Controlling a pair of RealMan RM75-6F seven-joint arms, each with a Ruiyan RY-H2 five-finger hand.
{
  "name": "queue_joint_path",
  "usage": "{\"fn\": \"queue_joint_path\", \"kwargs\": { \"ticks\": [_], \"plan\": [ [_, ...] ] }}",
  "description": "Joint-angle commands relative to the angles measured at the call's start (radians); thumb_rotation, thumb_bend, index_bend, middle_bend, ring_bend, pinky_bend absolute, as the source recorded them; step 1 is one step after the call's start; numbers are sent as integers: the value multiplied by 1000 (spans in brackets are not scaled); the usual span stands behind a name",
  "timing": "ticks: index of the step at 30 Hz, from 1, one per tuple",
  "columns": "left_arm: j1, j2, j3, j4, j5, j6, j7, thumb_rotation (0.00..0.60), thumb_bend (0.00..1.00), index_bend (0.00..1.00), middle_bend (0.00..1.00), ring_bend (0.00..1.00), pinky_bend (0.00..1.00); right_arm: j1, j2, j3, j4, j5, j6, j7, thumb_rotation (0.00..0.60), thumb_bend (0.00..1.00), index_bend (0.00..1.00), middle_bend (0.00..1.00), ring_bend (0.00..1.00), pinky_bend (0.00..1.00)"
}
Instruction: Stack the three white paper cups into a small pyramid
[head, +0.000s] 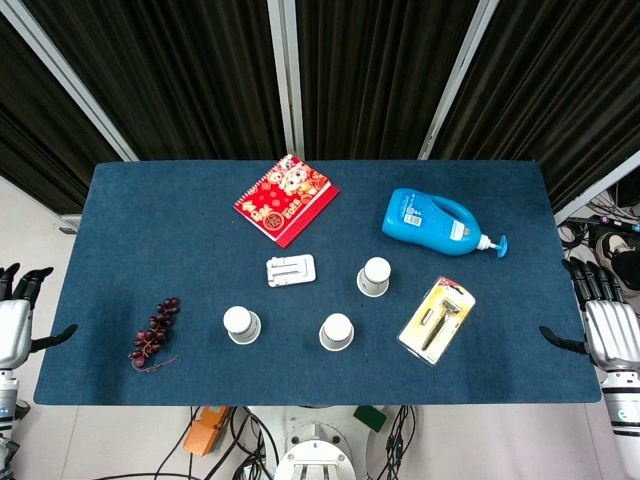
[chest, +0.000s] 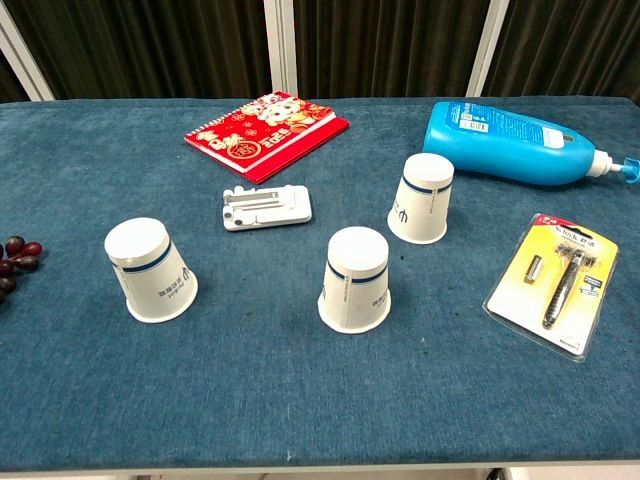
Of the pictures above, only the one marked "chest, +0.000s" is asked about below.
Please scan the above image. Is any white paper cup blue stripe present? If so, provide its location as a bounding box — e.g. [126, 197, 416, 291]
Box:
[317, 226, 393, 334]
[386, 152, 456, 246]
[103, 216, 200, 325]

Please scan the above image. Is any white folding phone stand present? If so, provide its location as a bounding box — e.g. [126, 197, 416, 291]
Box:
[221, 183, 314, 233]

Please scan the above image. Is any red spiral notebook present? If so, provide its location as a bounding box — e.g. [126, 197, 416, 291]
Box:
[183, 90, 351, 186]

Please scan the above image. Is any blue table cloth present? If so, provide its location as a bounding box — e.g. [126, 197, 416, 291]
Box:
[0, 96, 640, 476]

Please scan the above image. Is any blue pump lotion bottle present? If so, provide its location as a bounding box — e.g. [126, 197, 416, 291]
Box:
[421, 100, 640, 188]

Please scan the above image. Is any yellow razor blister pack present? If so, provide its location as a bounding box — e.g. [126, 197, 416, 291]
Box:
[481, 212, 622, 365]

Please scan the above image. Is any dark pleated curtain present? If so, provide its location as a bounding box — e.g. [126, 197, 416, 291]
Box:
[0, 0, 640, 104]

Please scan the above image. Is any dark red grape bunch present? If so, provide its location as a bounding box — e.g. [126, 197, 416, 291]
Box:
[0, 235, 44, 306]

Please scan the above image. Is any white frame post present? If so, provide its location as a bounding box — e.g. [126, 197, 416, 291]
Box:
[0, 3, 56, 103]
[465, 0, 511, 98]
[262, 0, 300, 100]

